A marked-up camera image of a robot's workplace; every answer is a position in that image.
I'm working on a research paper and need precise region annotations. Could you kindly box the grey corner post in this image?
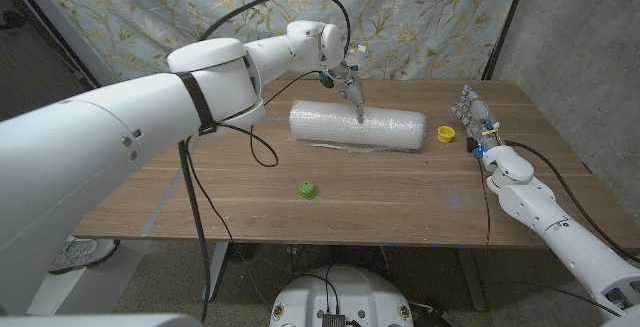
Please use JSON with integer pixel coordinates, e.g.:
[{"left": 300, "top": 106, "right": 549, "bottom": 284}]
[{"left": 7, "top": 0, "right": 119, "bottom": 91}]

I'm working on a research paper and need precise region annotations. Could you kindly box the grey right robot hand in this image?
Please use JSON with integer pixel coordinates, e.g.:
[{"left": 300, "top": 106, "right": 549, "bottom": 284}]
[{"left": 451, "top": 85, "right": 504, "bottom": 154}]

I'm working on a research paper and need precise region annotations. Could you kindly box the floral printed backdrop cloth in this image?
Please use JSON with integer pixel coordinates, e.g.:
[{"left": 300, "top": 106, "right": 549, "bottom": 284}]
[{"left": 27, "top": 0, "right": 529, "bottom": 116}]

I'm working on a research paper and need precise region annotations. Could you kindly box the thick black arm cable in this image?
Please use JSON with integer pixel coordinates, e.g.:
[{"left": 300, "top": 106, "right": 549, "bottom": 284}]
[
  {"left": 503, "top": 139, "right": 640, "bottom": 264},
  {"left": 177, "top": 0, "right": 351, "bottom": 324}
]

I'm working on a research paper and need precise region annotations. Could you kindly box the clear bubble wrap roll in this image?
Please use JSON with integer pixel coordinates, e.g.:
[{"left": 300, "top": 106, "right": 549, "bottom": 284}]
[{"left": 288, "top": 98, "right": 428, "bottom": 154}]

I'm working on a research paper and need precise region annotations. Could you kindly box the white table leg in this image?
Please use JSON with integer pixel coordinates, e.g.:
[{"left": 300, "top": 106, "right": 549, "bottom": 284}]
[{"left": 201, "top": 241, "right": 231, "bottom": 303}]

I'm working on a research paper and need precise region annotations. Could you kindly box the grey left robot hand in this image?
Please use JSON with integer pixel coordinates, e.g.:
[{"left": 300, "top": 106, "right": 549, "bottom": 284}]
[{"left": 327, "top": 61, "right": 367, "bottom": 125}]

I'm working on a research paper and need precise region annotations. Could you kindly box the black power brick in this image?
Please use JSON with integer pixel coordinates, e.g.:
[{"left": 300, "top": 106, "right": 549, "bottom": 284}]
[{"left": 412, "top": 302, "right": 454, "bottom": 327}]

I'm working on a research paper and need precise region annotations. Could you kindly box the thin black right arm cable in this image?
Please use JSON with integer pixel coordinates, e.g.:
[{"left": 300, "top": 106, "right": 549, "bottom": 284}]
[{"left": 478, "top": 157, "right": 492, "bottom": 251}]

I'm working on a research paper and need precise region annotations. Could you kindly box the grey table leg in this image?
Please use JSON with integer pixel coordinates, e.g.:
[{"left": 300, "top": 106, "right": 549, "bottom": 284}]
[{"left": 455, "top": 246, "right": 489, "bottom": 313}]

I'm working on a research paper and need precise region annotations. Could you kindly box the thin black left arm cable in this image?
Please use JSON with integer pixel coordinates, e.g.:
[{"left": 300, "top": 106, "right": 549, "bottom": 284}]
[{"left": 184, "top": 69, "right": 326, "bottom": 313}]

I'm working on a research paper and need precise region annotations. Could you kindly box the white domed robot base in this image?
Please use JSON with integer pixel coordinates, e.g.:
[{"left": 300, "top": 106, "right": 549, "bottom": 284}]
[{"left": 269, "top": 265, "right": 415, "bottom": 327}]

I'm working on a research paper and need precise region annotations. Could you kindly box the black wall fixture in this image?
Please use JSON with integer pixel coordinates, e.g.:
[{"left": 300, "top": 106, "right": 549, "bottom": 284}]
[{"left": 0, "top": 10, "right": 29, "bottom": 32}]

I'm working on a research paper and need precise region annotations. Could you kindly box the grey sneaker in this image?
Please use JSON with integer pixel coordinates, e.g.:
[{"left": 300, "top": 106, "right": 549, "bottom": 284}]
[{"left": 48, "top": 236, "right": 121, "bottom": 276}]

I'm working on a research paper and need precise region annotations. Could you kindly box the black backdrop stand pole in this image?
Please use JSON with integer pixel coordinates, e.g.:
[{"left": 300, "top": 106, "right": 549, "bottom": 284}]
[{"left": 480, "top": 0, "right": 532, "bottom": 82}]

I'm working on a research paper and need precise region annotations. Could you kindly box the green bottle cap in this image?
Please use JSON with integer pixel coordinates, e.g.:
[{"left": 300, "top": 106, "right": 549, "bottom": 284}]
[{"left": 298, "top": 179, "right": 318, "bottom": 201}]

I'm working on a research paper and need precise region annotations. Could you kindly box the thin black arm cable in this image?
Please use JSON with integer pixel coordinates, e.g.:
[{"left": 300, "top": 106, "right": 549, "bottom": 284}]
[
  {"left": 184, "top": 69, "right": 326, "bottom": 313},
  {"left": 478, "top": 157, "right": 492, "bottom": 251}
]

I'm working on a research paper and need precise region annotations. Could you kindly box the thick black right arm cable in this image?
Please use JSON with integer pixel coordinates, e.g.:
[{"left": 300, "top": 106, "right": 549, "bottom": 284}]
[{"left": 503, "top": 139, "right": 640, "bottom": 264}]

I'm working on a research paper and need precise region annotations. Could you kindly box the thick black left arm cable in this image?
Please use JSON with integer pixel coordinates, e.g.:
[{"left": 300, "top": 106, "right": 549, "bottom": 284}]
[{"left": 177, "top": 0, "right": 351, "bottom": 324}]

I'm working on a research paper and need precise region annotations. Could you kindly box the white robot torso edge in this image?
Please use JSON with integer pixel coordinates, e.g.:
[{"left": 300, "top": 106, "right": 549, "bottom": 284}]
[{"left": 0, "top": 313, "right": 204, "bottom": 327}]

